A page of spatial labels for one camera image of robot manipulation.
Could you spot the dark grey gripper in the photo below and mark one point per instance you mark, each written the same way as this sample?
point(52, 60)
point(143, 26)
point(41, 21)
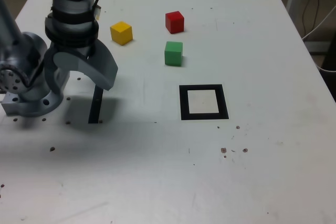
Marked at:
point(76, 50)

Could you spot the yellow cube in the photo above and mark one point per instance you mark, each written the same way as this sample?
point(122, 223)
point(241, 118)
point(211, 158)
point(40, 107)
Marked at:
point(120, 33)

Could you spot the green cube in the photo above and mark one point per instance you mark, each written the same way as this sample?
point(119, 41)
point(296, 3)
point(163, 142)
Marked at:
point(173, 54)

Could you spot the red cube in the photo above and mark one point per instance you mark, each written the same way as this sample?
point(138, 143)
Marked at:
point(174, 23)

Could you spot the black tape square outline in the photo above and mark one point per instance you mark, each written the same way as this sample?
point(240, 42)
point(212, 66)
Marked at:
point(184, 103)

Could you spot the black tape strip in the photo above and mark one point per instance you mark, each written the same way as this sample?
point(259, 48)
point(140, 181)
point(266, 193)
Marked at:
point(95, 108)

